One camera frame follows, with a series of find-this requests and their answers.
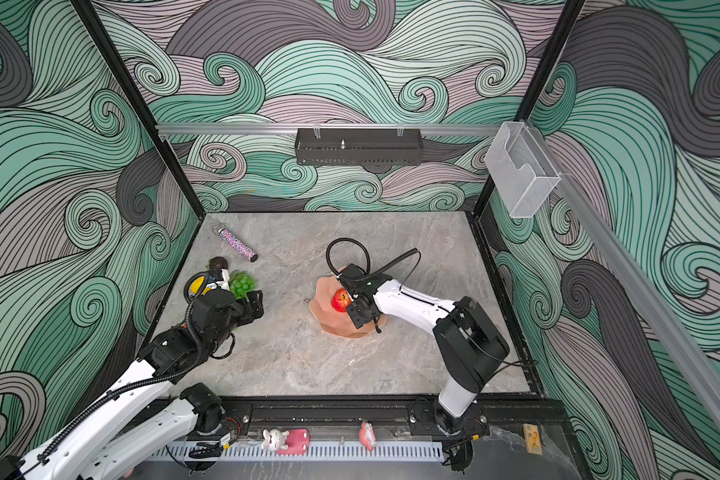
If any aluminium rail wall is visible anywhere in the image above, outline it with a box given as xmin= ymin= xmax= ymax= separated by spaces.
xmin=155 ymin=122 xmax=500 ymax=137
xmin=526 ymin=124 xmax=720 ymax=431

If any clear plastic wall holder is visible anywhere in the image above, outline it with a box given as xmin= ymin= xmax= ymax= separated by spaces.
xmin=485 ymin=122 xmax=560 ymax=219

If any aluminium rail back wall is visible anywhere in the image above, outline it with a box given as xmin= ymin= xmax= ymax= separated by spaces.
xmin=155 ymin=122 xmax=500 ymax=137

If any white slotted cable duct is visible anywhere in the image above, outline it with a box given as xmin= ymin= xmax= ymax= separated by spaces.
xmin=149 ymin=440 xmax=446 ymax=464

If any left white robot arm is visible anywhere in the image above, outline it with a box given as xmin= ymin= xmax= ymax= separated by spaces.
xmin=0 ymin=289 xmax=264 ymax=479

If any black wall tray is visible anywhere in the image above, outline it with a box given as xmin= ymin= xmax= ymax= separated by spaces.
xmin=294 ymin=129 xmax=424 ymax=168

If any red fake apple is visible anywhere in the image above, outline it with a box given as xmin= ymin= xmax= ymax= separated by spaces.
xmin=330 ymin=289 xmax=352 ymax=313

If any small pink figurine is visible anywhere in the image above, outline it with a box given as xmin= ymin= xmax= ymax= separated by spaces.
xmin=359 ymin=421 xmax=377 ymax=453

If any dark brown fake fruit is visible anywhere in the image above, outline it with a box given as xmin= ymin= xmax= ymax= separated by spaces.
xmin=208 ymin=256 xmax=229 ymax=272

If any aluminium rail right wall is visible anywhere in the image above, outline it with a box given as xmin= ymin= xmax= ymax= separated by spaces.
xmin=526 ymin=124 xmax=720 ymax=431

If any yellow fake lemon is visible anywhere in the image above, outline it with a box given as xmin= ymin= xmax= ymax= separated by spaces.
xmin=187 ymin=275 xmax=207 ymax=299

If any white bunny pink toy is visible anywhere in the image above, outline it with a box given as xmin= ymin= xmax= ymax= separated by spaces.
xmin=261 ymin=429 xmax=310 ymax=455

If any purple sprinkle tube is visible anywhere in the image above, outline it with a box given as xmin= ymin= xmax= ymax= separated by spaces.
xmin=212 ymin=223 xmax=258 ymax=263

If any green fake grape bunch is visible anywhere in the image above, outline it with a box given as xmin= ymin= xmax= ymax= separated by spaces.
xmin=228 ymin=270 xmax=256 ymax=299

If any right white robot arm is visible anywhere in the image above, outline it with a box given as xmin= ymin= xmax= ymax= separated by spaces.
xmin=332 ymin=264 xmax=510 ymax=435

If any pink wavy fruit bowl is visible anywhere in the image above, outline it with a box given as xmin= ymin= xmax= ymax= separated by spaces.
xmin=309 ymin=276 xmax=375 ymax=339

